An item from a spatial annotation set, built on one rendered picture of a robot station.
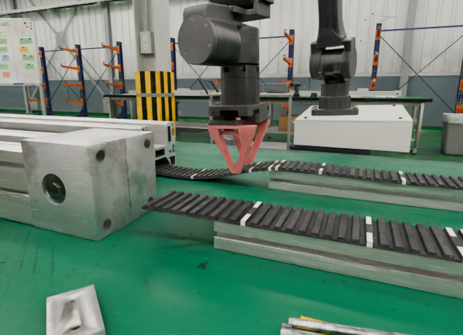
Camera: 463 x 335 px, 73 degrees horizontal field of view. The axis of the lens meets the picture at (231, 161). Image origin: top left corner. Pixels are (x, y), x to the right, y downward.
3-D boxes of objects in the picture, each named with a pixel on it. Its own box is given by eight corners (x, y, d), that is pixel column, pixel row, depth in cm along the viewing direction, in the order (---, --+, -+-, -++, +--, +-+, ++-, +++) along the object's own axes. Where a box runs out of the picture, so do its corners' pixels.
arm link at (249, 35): (266, 22, 45) (233, 27, 48) (240, 14, 40) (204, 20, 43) (266, 72, 47) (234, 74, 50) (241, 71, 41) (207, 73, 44)
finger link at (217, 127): (209, 176, 46) (205, 110, 44) (226, 164, 52) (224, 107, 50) (253, 179, 43) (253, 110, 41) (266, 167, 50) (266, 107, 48)
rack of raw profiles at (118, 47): (26, 116, 1004) (15, 43, 953) (52, 114, 1085) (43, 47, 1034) (106, 120, 880) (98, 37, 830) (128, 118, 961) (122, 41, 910)
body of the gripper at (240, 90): (207, 120, 44) (204, 64, 42) (232, 114, 53) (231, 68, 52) (251, 120, 42) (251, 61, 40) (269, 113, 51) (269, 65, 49)
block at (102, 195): (168, 200, 42) (165, 129, 40) (98, 242, 31) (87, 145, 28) (114, 192, 45) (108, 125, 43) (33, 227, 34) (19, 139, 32)
